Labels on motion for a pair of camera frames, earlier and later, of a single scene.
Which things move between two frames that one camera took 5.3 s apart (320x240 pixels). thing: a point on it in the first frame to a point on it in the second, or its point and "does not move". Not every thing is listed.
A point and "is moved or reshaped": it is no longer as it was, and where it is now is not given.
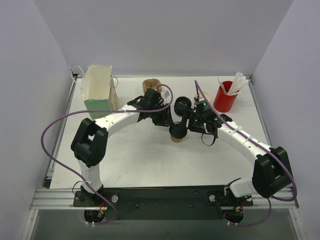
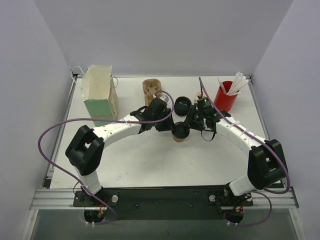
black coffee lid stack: [181, 103] does not move
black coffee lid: [178, 131] does not move
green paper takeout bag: [98, 90] does not move
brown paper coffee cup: [176, 140] is moved or reshaped
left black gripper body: [162, 119] to [165, 124]
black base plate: [163, 202] does not move
